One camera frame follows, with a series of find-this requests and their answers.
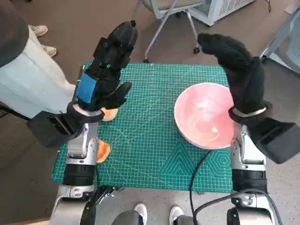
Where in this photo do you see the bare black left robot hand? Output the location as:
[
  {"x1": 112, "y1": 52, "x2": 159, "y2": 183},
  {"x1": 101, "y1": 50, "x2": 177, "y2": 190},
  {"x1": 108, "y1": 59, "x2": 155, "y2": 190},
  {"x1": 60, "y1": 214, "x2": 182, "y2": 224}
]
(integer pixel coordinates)
[{"x1": 73, "y1": 21, "x2": 139, "y2": 111}]

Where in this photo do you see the person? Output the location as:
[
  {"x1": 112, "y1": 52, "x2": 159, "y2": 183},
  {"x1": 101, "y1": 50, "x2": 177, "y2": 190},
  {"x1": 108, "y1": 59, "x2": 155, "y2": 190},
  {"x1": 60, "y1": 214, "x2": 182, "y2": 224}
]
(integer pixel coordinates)
[
  {"x1": 28, "y1": 24, "x2": 58, "y2": 58},
  {"x1": 0, "y1": 0, "x2": 77, "y2": 119},
  {"x1": 112, "y1": 203, "x2": 197, "y2": 225}
]

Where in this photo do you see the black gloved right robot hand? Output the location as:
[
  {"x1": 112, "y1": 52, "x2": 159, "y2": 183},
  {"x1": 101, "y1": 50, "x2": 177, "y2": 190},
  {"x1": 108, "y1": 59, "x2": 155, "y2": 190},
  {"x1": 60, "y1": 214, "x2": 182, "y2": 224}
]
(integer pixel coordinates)
[{"x1": 197, "y1": 33, "x2": 266, "y2": 115}]

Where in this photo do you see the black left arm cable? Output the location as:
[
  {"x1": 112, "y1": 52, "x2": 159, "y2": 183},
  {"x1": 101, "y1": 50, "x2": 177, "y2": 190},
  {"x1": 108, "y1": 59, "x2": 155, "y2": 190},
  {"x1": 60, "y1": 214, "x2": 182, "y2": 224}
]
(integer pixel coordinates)
[{"x1": 88, "y1": 164, "x2": 102, "y2": 207}]

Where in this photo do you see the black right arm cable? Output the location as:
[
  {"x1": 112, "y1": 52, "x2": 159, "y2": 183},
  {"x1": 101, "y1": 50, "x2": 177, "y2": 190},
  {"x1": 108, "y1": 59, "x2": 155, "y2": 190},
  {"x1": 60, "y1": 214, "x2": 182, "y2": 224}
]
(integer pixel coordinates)
[{"x1": 189, "y1": 149, "x2": 283, "y2": 225}]

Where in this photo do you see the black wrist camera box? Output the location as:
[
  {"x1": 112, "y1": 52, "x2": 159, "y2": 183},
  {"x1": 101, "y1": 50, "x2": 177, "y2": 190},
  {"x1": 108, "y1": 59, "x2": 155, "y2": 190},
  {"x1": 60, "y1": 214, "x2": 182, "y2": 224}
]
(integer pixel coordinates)
[
  {"x1": 29, "y1": 111, "x2": 85, "y2": 148},
  {"x1": 248, "y1": 117, "x2": 300, "y2": 165}
]

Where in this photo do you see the grey office chair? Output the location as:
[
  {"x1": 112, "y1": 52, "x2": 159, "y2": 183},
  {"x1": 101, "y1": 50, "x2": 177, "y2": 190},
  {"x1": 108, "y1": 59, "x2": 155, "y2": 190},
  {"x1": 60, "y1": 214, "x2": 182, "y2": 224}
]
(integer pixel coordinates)
[{"x1": 131, "y1": 0, "x2": 211, "y2": 63}]

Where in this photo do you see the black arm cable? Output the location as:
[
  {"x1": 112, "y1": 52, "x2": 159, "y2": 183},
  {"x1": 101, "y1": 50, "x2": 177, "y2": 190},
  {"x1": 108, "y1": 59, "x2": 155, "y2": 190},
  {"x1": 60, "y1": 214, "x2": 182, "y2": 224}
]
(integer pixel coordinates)
[
  {"x1": 189, "y1": 149, "x2": 283, "y2": 225},
  {"x1": 88, "y1": 164, "x2": 102, "y2": 207}
]

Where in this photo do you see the green cutting mat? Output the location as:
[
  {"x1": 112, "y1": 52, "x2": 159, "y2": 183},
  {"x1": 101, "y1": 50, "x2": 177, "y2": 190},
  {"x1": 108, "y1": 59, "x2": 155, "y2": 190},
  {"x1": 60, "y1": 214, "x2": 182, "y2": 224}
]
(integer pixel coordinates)
[{"x1": 52, "y1": 61, "x2": 237, "y2": 194}]

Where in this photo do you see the white vented appliance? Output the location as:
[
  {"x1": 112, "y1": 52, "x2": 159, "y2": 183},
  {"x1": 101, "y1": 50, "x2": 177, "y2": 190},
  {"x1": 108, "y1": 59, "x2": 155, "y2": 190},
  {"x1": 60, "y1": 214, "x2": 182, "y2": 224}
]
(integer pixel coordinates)
[{"x1": 188, "y1": 0, "x2": 256, "y2": 27}]

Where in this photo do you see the long twisted toy bread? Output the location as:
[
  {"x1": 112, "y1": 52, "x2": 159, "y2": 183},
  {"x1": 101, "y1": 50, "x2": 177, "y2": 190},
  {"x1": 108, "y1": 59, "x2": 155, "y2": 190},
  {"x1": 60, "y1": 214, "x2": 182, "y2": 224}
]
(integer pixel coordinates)
[{"x1": 96, "y1": 140, "x2": 112, "y2": 163}]

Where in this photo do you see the pink bowl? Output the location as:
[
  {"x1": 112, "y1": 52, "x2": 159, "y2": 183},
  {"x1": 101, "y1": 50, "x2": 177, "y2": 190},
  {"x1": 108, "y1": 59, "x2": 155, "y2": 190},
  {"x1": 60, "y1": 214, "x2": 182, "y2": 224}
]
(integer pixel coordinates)
[{"x1": 173, "y1": 82, "x2": 237, "y2": 150}]

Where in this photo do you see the white mesh chair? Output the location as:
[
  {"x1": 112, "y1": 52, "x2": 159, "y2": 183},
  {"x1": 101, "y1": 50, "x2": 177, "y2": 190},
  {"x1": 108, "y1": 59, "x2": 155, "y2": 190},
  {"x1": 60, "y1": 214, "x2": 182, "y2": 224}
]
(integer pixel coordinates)
[{"x1": 259, "y1": 4, "x2": 300, "y2": 75}]

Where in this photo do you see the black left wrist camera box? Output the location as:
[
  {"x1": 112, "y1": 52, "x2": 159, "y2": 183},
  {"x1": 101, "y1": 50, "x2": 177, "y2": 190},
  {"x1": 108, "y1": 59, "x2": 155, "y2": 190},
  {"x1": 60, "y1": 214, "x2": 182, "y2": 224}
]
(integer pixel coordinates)
[{"x1": 29, "y1": 111, "x2": 85, "y2": 148}]

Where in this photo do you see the black metal table rail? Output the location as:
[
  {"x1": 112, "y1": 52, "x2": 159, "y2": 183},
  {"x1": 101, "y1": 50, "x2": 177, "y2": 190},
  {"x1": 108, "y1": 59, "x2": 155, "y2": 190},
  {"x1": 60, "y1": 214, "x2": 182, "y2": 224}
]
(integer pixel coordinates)
[{"x1": 96, "y1": 186, "x2": 125, "y2": 204}]

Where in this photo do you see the round toy bread bun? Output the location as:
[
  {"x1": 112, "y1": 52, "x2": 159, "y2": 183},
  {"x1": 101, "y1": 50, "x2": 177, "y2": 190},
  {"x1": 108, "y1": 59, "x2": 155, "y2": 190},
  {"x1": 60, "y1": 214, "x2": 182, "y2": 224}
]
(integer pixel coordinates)
[{"x1": 100, "y1": 107, "x2": 119, "y2": 122}]

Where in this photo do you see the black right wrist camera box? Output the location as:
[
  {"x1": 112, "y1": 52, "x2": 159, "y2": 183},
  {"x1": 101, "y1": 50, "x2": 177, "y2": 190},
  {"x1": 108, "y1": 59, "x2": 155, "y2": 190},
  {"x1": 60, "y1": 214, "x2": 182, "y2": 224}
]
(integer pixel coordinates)
[{"x1": 248, "y1": 117, "x2": 300, "y2": 165}]

